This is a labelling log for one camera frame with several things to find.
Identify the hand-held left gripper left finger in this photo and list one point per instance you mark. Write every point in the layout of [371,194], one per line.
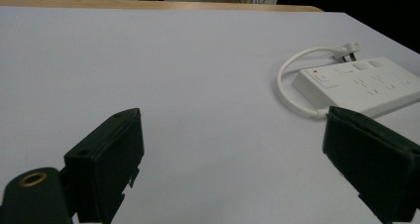
[105,158]

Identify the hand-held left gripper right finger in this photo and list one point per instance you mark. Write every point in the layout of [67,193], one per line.
[373,158]

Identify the white power strip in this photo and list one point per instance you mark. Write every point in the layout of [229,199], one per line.
[363,85]

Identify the white power plug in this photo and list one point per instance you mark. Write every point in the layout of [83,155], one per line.
[346,50]

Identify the light wooden table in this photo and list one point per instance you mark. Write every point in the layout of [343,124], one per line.
[165,4]

